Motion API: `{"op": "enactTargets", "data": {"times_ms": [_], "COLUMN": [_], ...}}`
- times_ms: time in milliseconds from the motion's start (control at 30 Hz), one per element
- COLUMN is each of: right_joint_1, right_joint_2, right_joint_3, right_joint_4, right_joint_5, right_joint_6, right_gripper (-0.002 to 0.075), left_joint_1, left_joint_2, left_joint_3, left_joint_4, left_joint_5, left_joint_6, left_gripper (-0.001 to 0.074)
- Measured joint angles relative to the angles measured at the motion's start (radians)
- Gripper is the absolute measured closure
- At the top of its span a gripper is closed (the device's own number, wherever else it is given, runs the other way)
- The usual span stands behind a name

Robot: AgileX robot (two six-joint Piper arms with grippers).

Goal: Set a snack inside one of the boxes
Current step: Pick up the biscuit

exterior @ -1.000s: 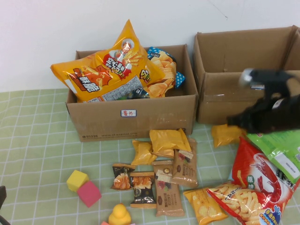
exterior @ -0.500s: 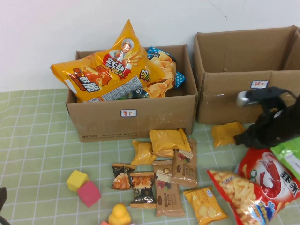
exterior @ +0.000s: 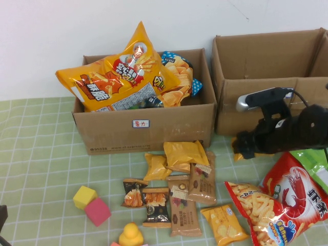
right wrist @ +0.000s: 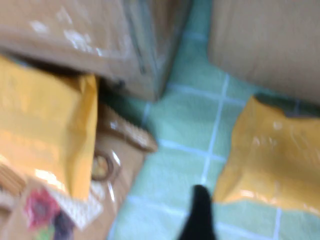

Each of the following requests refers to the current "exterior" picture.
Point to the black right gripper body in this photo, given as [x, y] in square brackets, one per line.
[279, 137]

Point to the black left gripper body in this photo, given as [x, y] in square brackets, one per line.
[3, 215]

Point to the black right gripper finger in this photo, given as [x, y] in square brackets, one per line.
[246, 138]
[248, 151]

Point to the small plain yellow snack packet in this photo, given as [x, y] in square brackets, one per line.
[182, 153]
[156, 167]
[237, 155]

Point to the large yellow fries snack bag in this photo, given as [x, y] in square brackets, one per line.
[115, 84]

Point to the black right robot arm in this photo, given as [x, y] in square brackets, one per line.
[315, 125]

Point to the green snack bag with barcode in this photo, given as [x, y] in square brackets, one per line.
[317, 164]

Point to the brown biscuit packet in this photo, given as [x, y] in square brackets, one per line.
[184, 212]
[211, 157]
[202, 189]

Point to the red shrimp sticks bag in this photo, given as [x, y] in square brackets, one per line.
[294, 194]

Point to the green checked tablecloth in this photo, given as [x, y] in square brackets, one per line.
[38, 153]

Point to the large taped cardboard box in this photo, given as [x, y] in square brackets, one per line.
[256, 64]

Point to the yellow cracker packet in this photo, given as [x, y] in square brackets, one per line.
[223, 225]

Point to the cardboard box with printed web address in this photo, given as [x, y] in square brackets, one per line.
[166, 130]

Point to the yellow foam cube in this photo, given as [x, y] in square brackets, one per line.
[84, 196]

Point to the blue polka dot chips bag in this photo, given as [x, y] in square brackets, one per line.
[179, 84]

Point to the pink foam cube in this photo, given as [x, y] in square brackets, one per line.
[97, 211]

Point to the black chips packet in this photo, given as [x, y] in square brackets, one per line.
[133, 194]
[156, 210]

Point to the green cucumber chips bag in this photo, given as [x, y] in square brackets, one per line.
[137, 105]

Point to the small pink toy block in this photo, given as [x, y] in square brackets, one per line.
[115, 244]

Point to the yellow rubber duck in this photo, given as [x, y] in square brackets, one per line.
[129, 234]

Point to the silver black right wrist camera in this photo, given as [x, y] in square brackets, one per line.
[256, 98]

